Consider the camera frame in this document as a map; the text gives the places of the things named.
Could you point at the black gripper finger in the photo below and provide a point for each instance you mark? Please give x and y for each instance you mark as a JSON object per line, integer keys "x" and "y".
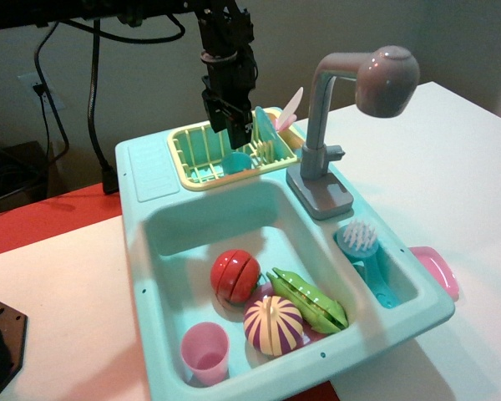
{"x": 217, "y": 111}
{"x": 239, "y": 125}

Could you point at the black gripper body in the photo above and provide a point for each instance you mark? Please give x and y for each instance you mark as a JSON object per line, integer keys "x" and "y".
{"x": 231, "y": 74}

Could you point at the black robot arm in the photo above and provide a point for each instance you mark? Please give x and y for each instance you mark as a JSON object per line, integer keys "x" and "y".
{"x": 226, "y": 33}

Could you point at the blue plastic cup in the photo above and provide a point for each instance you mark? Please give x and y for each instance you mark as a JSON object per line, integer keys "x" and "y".
{"x": 235, "y": 163}

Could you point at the yellow drying rack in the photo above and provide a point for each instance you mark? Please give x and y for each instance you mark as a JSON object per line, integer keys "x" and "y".
{"x": 197, "y": 152}

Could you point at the turquoise toy sink unit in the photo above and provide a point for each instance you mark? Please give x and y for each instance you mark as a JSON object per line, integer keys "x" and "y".
{"x": 173, "y": 235}

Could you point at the pink plastic cup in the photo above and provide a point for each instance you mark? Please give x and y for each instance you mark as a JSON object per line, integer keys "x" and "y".
{"x": 205, "y": 351}

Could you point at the blue plastic plate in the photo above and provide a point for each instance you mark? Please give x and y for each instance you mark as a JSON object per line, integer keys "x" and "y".
{"x": 266, "y": 141}

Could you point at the pink plastic utensil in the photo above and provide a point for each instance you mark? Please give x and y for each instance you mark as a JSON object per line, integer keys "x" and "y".
{"x": 288, "y": 114}

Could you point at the red toy tomato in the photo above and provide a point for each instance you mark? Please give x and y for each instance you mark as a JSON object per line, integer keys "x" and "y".
{"x": 234, "y": 276}

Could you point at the grey toy faucet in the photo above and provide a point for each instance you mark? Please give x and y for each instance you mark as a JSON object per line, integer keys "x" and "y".
{"x": 385, "y": 81}

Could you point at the blue dish brush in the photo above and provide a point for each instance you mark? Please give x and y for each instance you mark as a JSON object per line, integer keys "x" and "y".
{"x": 358, "y": 241}

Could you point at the purple yellow striped toy vegetable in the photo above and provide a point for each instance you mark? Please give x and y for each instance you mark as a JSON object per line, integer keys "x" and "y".
{"x": 273, "y": 326}

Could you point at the green toy pea pod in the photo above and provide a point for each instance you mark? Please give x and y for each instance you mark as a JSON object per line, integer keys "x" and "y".
{"x": 324, "y": 314}

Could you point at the brown cardboard box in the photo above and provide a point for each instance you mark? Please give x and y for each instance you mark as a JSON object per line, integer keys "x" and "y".
{"x": 26, "y": 177}

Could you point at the pink plastic tray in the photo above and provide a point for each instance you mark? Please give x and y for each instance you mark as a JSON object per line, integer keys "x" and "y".
{"x": 438, "y": 268}

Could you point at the white wall outlet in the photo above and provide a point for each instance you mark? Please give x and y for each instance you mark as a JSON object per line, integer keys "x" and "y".
{"x": 34, "y": 88}

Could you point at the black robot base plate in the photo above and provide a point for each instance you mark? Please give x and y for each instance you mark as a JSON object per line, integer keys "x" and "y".
{"x": 13, "y": 332}

